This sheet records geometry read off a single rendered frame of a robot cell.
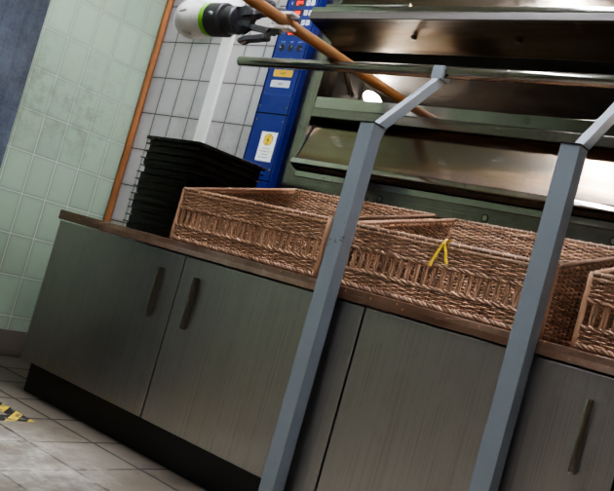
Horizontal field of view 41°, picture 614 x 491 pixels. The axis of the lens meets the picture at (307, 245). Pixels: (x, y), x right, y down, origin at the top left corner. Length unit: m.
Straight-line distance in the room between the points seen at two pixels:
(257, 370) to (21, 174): 1.48
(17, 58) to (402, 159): 1.14
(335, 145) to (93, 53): 1.09
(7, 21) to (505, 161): 1.40
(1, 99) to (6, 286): 1.03
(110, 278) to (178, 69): 1.17
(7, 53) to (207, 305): 0.86
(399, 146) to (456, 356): 1.02
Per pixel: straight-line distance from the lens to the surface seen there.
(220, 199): 2.26
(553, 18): 2.30
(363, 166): 1.85
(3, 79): 2.39
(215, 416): 2.08
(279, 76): 2.92
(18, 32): 2.41
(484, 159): 2.42
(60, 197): 3.28
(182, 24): 2.40
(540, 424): 1.63
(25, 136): 3.17
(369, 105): 2.67
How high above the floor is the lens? 0.56
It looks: 3 degrees up
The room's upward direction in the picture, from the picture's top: 16 degrees clockwise
